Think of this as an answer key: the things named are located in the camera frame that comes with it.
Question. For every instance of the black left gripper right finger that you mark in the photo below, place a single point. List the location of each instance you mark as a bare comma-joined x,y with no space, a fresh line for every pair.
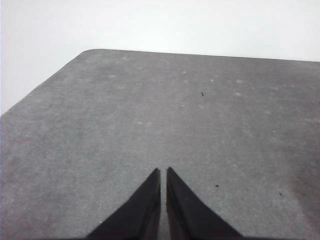
187,215

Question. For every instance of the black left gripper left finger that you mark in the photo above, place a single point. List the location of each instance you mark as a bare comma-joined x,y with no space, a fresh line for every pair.
140,212

